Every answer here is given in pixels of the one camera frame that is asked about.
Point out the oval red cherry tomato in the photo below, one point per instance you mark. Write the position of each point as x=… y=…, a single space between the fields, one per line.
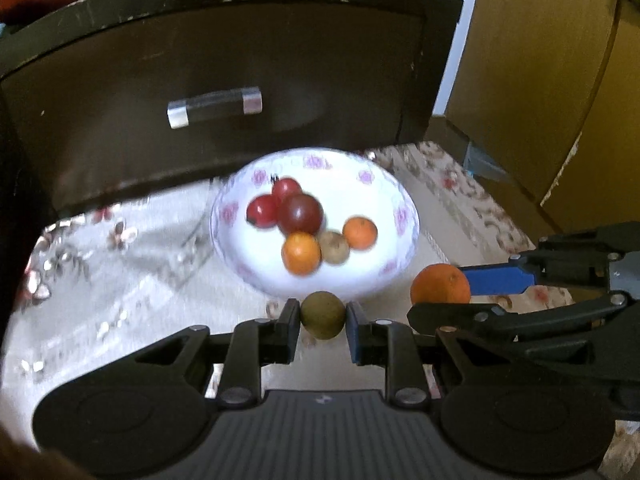
x=261 y=211

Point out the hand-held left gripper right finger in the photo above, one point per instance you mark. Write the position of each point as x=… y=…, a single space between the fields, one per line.
x=354 y=327

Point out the wooden cabinet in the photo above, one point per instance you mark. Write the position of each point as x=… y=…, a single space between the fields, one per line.
x=540 y=85

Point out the dark wooden drawer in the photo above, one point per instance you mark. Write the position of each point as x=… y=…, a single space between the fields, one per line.
x=150 y=50

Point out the large orange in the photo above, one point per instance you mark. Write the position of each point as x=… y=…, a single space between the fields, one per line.
x=440 y=284

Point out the round red cherry tomato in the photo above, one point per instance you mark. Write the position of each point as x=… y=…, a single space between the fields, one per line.
x=286 y=189

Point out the brown longan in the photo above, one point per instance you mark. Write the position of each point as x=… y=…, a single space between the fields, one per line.
x=334 y=247
x=323 y=315

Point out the small orange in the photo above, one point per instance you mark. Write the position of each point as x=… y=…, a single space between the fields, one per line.
x=301 y=253
x=360 y=232

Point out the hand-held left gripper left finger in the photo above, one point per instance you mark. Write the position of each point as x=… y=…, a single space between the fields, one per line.
x=290 y=322

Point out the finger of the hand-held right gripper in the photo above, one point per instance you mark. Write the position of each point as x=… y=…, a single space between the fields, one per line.
x=450 y=317
x=495 y=280

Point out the dark red plum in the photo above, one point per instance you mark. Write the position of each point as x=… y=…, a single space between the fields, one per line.
x=301 y=214

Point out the white floral plate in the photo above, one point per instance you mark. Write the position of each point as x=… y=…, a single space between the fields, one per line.
x=380 y=210

